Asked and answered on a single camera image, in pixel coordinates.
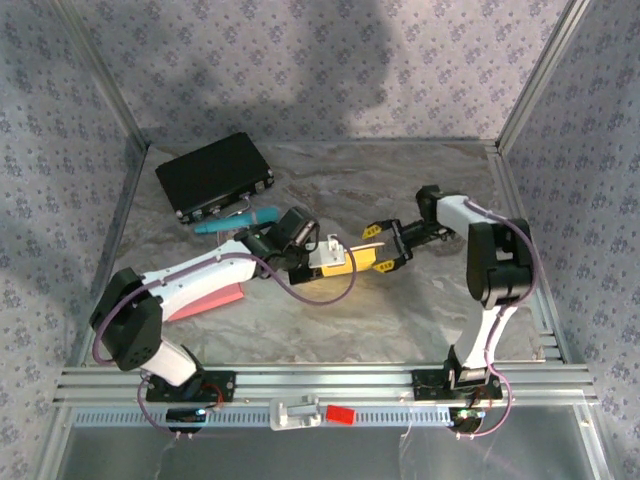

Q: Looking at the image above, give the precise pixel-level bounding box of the pink paper box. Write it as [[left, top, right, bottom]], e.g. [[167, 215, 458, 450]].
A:
[[164, 282, 246, 324]]

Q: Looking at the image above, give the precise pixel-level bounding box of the teal plastic marker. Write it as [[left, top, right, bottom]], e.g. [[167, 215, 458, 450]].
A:
[[194, 207, 279, 236]]

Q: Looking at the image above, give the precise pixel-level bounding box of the black hard case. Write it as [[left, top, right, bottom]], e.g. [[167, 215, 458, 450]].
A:
[[154, 132, 276, 225]]

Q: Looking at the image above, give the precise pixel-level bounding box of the red plastic block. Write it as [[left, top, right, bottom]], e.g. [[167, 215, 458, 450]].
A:
[[325, 405, 356, 426]]

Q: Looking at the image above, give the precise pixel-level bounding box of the small black module with light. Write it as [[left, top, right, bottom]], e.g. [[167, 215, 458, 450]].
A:
[[448, 406, 487, 434], [166, 407, 207, 434]]

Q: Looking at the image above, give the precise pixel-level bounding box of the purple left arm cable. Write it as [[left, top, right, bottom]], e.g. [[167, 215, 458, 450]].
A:
[[92, 219, 359, 440]]

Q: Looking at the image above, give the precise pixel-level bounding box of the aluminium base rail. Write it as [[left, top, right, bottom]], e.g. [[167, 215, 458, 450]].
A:
[[53, 363, 600, 407]]

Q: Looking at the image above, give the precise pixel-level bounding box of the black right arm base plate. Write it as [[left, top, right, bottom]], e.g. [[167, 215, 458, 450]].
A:
[[412, 369, 504, 401]]

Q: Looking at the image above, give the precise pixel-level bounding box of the white plastic bracket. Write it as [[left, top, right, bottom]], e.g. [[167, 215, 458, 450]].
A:
[[269, 394, 321, 431]]

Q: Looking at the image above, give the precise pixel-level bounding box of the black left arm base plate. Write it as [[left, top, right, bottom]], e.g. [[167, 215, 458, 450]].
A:
[[144, 370, 237, 404]]

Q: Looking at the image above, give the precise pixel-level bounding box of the aluminium left side rail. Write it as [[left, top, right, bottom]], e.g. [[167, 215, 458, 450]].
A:
[[62, 142, 151, 371]]

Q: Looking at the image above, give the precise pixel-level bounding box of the grey slotted cable duct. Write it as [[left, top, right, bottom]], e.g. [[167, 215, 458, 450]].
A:
[[73, 405, 454, 429]]

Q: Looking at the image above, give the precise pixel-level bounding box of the aluminium right frame post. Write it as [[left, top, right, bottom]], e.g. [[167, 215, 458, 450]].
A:
[[494, 0, 596, 154]]

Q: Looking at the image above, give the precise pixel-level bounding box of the aluminium frame post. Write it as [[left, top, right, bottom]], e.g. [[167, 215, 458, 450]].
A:
[[494, 0, 596, 154], [49, 0, 154, 151]]

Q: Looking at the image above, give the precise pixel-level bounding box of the aluminium left frame post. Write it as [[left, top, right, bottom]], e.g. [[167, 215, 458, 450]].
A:
[[49, 0, 154, 151]]

